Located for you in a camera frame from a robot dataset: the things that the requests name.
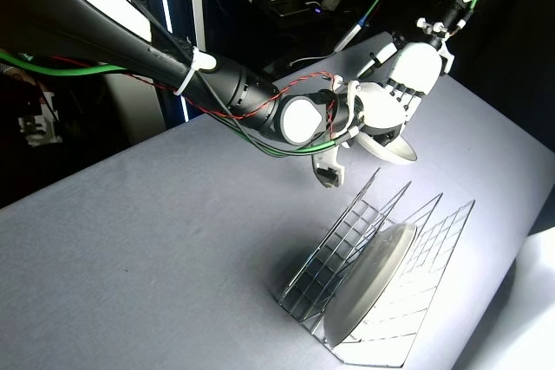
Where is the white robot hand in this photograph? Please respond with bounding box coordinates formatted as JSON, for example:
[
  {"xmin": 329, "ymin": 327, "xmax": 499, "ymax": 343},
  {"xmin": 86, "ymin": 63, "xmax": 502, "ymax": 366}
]
[
  {"xmin": 355, "ymin": 33, "xmax": 444, "ymax": 123},
  {"xmin": 348, "ymin": 81, "xmax": 412, "ymax": 159}
]

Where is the white plate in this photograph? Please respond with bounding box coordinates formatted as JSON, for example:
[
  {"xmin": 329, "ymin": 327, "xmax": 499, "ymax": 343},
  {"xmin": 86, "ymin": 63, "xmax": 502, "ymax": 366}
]
[
  {"xmin": 323, "ymin": 222, "xmax": 418, "ymax": 349},
  {"xmin": 353, "ymin": 133, "xmax": 418, "ymax": 166}
]

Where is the black device with blue light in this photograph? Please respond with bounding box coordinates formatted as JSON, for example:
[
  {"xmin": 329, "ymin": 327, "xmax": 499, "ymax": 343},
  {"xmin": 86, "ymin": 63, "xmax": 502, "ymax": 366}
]
[{"xmin": 277, "ymin": 1, "xmax": 333, "ymax": 20}]

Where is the grey table cloth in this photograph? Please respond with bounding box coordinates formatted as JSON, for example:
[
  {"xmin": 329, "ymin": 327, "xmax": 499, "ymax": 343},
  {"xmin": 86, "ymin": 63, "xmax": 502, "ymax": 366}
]
[{"xmin": 0, "ymin": 31, "xmax": 555, "ymax": 370}]

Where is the white printed machine part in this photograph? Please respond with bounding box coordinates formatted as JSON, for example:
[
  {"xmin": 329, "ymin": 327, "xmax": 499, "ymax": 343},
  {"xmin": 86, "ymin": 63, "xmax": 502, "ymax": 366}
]
[{"xmin": 19, "ymin": 92, "xmax": 64, "ymax": 148}]

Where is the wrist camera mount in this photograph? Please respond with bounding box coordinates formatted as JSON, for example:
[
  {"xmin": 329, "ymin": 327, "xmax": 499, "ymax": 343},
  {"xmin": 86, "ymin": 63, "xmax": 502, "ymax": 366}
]
[
  {"xmin": 437, "ymin": 42, "xmax": 456, "ymax": 75},
  {"xmin": 310, "ymin": 147, "xmax": 347, "ymax": 189}
]

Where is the white cable plug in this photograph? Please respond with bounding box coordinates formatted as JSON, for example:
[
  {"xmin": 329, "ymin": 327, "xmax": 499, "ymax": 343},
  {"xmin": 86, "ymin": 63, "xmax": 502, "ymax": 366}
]
[{"xmin": 333, "ymin": 18, "xmax": 369, "ymax": 53}]

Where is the red-black twisted cable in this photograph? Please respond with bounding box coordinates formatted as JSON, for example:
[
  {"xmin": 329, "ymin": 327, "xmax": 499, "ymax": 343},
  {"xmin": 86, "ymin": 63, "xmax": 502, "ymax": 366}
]
[{"xmin": 51, "ymin": 55, "xmax": 343, "ymax": 137}]

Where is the thin white cable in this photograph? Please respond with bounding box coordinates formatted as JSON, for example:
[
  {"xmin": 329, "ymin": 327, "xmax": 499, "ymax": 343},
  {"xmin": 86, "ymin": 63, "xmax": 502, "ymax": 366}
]
[{"xmin": 288, "ymin": 55, "xmax": 336, "ymax": 68}]

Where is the silver wire dish rack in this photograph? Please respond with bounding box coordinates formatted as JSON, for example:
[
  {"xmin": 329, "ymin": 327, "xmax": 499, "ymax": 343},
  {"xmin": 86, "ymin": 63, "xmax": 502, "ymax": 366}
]
[{"xmin": 272, "ymin": 166, "xmax": 477, "ymax": 367}]

